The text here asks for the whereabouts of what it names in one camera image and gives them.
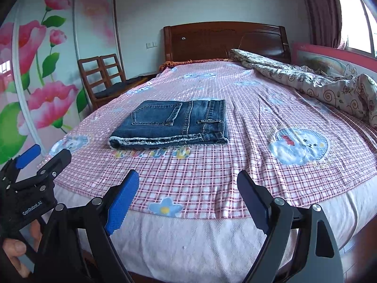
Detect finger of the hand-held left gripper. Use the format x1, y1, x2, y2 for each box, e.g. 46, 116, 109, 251
0, 144, 42, 183
37, 149, 73, 182

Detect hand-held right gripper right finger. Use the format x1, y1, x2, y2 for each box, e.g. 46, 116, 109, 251
236, 169, 345, 283

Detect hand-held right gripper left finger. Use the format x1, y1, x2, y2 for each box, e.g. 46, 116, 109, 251
34, 169, 140, 283

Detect blue denim pants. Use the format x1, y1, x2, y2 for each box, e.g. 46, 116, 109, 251
109, 99, 229, 149

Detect person's left hand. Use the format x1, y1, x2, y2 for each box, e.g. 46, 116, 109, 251
0, 220, 43, 279

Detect pink plaid printed bedsheet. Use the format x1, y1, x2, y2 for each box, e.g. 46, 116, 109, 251
49, 60, 377, 220

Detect flower printed wardrobe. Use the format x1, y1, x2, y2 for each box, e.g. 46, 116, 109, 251
0, 0, 118, 166

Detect white mattress pad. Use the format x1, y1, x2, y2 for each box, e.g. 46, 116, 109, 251
41, 180, 377, 283

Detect brown wooden chair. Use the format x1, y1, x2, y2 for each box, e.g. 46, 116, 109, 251
99, 54, 128, 84
78, 57, 118, 111

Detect dark seat cushion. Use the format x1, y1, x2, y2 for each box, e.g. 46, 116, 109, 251
95, 77, 149, 98

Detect floral swirl quilt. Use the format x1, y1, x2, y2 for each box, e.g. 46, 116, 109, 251
230, 49, 377, 129

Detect orange fringed cloth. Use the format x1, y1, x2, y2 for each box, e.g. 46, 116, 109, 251
159, 58, 232, 71

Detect dark wooden headboard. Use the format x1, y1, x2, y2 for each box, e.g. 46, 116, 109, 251
163, 21, 292, 65

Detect dark red curtain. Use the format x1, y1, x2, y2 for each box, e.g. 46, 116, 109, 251
299, 0, 345, 49

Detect bright window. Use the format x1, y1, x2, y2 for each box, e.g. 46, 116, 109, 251
331, 0, 377, 58

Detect pink printed bed rail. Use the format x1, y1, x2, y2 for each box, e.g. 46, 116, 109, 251
291, 43, 377, 80

